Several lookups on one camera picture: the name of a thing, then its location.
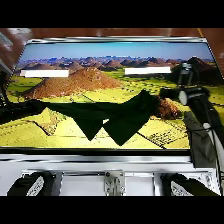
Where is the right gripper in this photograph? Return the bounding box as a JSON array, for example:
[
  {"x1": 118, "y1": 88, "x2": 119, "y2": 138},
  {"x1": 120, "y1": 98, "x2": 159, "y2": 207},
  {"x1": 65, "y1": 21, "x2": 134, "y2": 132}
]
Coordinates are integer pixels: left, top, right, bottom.
[{"x1": 158, "y1": 87, "x2": 182, "y2": 101}]

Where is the dark green garment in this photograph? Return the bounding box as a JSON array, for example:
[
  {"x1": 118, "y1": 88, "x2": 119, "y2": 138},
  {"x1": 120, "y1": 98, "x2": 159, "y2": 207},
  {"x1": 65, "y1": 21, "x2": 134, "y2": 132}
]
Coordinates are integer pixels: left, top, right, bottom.
[{"x1": 35, "y1": 88, "x2": 162, "y2": 147}]

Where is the silver frame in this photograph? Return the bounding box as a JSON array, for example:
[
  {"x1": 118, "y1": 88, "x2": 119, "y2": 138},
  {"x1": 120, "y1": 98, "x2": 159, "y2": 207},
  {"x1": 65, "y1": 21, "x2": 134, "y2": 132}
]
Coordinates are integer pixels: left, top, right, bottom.
[{"x1": 0, "y1": 152, "x2": 223, "y2": 197}]

